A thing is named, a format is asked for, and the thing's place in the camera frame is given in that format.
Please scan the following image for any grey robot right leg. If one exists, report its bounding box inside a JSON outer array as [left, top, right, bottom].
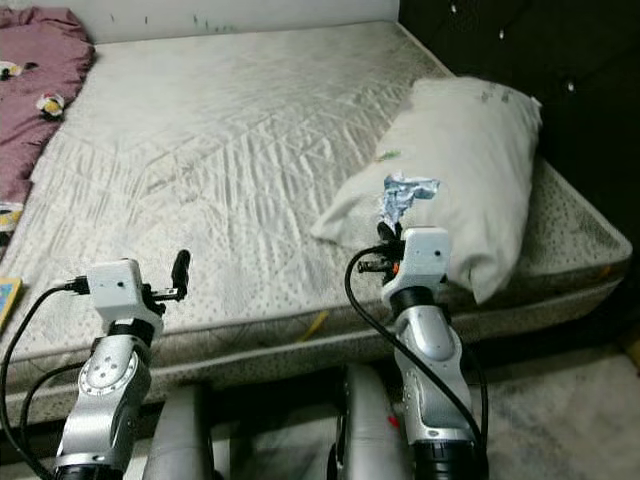
[[325, 362, 401, 480]]

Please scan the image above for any colourful yellow-edged children's book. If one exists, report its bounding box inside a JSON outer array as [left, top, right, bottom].
[[0, 277, 23, 331]]

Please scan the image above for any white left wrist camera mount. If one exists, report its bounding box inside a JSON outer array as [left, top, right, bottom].
[[87, 259, 161, 331]]

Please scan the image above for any pink cartoon print blanket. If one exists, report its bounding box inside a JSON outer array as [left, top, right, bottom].
[[0, 8, 96, 249]]

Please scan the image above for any grey robot leg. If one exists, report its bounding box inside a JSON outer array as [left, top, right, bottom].
[[325, 362, 401, 480], [140, 385, 216, 480]]

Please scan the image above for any grey quilted mattress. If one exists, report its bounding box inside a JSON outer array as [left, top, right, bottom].
[[0, 20, 633, 436]]

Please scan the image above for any short black left arm cable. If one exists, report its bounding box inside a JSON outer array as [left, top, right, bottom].
[[18, 362, 91, 461]]

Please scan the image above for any long black left arm cable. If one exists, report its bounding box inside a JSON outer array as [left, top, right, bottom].
[[0, 278, 91, 480]]

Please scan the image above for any black tufted headboard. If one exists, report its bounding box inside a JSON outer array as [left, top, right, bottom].
[[398, 0, 640, 216]]

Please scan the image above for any blue-white paper wrapper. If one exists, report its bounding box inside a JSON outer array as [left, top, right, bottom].
[[379, 173, 441, 229]]

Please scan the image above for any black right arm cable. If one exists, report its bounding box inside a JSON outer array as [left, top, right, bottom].
[[344, 245, 486, 441]]

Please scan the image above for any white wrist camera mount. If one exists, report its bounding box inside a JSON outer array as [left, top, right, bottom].
[[382, 227, 451, 294], [87, 259, 161, 331]]

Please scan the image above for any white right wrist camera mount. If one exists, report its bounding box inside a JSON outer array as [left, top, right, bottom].
[[382, 227, 451, 294]]

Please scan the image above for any white printed pillow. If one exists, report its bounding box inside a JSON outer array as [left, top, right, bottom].
[[310, 77, 543, 304]]

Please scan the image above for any grey robot left leg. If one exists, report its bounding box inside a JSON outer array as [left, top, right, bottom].
[[140, 385, 216, 480]]

